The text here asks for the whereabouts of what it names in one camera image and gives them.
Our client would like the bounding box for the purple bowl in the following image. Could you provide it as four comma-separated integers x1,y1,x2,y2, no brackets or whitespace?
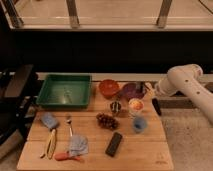
121,82,146,100

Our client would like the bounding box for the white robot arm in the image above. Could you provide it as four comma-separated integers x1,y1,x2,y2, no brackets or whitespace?
154,64,213,125

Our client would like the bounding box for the orange-red bowl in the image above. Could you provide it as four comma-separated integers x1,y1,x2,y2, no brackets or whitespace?
99,79,120,99

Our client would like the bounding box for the white cup orange inside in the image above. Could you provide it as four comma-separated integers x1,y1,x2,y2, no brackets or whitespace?
128,98,144,116

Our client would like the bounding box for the blue plastic cup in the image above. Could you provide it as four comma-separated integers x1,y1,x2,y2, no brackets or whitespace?
132,117,147,133

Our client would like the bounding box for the small metal cup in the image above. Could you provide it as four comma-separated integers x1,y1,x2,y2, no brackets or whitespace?
110,101,121,115

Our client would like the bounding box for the bunch of dark grapes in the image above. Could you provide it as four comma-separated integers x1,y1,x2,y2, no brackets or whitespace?
96,113,119,130

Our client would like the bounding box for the black rectangular block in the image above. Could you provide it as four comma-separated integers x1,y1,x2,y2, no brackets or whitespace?
105,132,123,157

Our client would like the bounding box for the green plastic tray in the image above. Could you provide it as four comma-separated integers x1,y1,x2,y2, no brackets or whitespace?
36,74,92,109

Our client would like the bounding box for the light blue cloth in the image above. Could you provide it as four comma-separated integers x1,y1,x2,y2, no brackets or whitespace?
68,134,89,157

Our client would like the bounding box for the orange carrot toy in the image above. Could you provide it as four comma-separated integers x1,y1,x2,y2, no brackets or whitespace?
54,152,82,162

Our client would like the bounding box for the blue sponge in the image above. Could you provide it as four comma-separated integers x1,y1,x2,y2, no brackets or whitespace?
41,113,59,130

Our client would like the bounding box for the yellow banana toy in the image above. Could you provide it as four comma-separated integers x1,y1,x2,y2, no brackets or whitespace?
40,129,56,159

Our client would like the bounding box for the black chair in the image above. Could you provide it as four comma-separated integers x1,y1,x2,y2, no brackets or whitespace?
0,64,38,145

